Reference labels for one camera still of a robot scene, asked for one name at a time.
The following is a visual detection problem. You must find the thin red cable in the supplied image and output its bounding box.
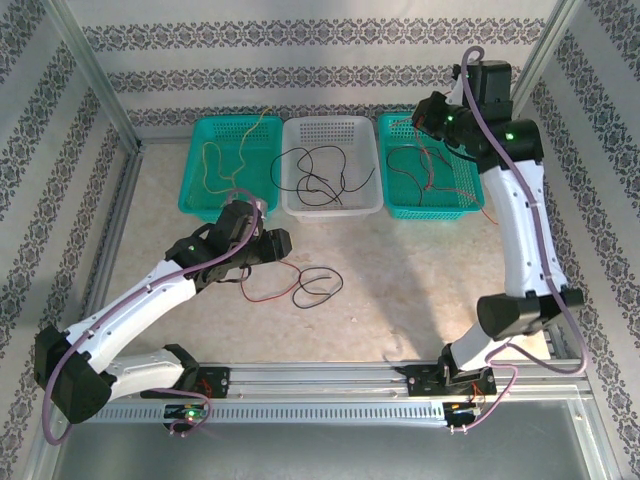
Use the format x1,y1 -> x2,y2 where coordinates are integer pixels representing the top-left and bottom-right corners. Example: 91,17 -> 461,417
238,259 -> 303,304
419,147 -> 499,226
392,115 -> 459,169
386,147 -> 431,207

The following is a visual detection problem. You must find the teal plastic basket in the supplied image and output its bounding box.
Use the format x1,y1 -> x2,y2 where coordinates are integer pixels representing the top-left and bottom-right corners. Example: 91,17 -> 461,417
375,113 -> 487,221
178,115 -> 284,225

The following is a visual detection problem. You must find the white plastic basket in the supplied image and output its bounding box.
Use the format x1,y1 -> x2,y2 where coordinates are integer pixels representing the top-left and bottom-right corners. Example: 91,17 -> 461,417
279,115 -> 385,225

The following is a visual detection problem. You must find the small circuit board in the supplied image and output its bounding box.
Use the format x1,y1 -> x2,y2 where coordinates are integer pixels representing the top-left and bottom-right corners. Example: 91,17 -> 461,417
443,399 -> 485,420
163,402 -> 209,422

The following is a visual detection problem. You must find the aluminium frame post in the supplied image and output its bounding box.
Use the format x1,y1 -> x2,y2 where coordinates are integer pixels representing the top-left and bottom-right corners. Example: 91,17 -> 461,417
42,0 -> 146,154
487,0 -> 594,149

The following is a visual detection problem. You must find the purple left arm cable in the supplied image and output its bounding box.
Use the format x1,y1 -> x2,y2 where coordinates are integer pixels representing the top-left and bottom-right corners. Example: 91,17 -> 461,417
42,188 -> 264,446

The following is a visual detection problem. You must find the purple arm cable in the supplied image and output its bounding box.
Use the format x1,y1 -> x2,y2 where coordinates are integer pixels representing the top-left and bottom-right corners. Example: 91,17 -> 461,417
42,188 -> 264,446
447,46 -> 589,436

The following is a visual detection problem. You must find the aluminium frame side rail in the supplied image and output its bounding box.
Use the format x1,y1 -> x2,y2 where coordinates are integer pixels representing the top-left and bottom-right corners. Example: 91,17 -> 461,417
82,142 -> 147,321

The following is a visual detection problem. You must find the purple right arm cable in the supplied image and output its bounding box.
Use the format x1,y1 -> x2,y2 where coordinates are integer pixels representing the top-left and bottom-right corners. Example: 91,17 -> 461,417
447,46 -> 589,436

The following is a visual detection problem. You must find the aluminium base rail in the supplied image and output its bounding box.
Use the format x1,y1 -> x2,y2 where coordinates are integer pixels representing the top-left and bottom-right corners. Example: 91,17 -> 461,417
139,360 -> 501,401

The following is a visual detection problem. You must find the slotted grey cable duct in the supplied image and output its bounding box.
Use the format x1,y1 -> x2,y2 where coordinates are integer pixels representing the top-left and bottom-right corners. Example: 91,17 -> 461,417
94,399 -> 454,427

